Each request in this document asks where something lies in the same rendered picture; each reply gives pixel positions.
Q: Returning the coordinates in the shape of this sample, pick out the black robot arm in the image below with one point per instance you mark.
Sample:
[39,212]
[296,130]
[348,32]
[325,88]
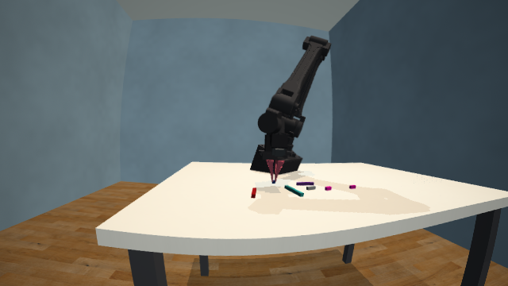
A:
[286,100]

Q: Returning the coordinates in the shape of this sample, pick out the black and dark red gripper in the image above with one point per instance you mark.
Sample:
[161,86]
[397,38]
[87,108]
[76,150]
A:
[269,158]

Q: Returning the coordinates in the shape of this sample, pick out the turquoise rod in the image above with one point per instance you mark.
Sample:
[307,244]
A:
[293,190]

